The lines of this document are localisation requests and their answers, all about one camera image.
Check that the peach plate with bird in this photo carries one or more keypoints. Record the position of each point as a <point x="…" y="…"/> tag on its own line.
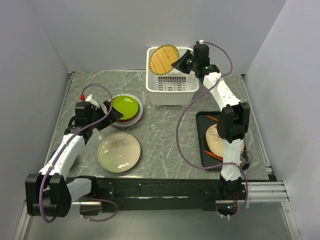
<point x="214" y="142"/>

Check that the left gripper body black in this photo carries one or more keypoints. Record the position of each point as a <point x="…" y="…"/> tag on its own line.
<point x="97" y="113"/>

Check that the pale grey large plate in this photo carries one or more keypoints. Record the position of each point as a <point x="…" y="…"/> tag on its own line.
<point x="132" y="122"/>

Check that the orange chopstick upper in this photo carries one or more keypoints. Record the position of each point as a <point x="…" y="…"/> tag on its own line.
<point x="213" y="118"/>

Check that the round woven bamboo mat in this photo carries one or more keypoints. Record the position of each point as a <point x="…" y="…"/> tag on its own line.
<point x="161" y="60"/>

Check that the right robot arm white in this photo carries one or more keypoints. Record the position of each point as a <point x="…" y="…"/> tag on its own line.
<point x="233" y="122"/>

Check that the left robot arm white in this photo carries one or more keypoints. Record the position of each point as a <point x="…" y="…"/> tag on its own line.
<point x="65" y="162"/>

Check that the cream plate with branch motif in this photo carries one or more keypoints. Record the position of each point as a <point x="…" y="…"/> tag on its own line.
<point x="119" y="152"/>

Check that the white plastic bin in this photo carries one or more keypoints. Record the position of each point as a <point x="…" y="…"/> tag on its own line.
<point x="172" y="89"/>

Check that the lime green plate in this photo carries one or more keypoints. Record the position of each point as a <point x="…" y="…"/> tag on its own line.
<point x="125" y="104"/>

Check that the blue and white small dish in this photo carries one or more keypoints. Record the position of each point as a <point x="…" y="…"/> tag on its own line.
<point x="52" y="157"/>

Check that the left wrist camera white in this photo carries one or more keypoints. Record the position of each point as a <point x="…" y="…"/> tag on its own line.
<point x="90" y="99"/>

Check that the red scalloped plate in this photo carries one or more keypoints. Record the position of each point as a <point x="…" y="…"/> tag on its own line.
<point x="126" y="119"/>

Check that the orange chopstick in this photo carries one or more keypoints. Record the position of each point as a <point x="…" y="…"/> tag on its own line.
<point x="214" y="155"/>
<point x="213" y="118"/>

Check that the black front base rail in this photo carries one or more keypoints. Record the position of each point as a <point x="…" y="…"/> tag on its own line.
<point x="138" y="194"/>

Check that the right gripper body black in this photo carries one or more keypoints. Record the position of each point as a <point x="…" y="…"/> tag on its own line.
<point x="195" y="64"/>

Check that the clear glass cup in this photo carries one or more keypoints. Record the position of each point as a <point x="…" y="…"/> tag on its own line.
<point x="245" y="159"/>

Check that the black rectangular tray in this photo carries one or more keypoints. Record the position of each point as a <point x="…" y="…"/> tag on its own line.
<point x="203" y="123"/>

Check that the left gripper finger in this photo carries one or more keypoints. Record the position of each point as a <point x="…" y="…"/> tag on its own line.
<point x="114" y="116"/>
<point x="108" y="106"/>

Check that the orange chopstick lower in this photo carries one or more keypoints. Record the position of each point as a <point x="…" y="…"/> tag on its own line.
<point x="214" y="155"/>

